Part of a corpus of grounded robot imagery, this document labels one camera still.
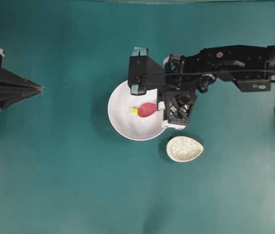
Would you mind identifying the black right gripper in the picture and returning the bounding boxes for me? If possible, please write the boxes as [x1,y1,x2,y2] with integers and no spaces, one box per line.
[128,47,215,96]

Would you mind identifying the pink ceramic spoon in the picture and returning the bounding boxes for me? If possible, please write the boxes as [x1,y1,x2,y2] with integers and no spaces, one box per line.
[137,102,157,117]

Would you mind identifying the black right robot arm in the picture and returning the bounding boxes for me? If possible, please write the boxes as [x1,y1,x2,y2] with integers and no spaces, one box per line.
[128,45,275,96]

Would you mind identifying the white round bowl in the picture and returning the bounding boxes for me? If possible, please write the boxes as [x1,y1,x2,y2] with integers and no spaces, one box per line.
[108,81,165,141]

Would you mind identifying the speckled beige spoon rest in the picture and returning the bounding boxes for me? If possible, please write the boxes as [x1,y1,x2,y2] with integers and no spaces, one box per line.
[166,136,204,162]

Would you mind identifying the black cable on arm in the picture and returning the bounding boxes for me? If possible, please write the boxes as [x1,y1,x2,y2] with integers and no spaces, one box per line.
[139,69,275,82]

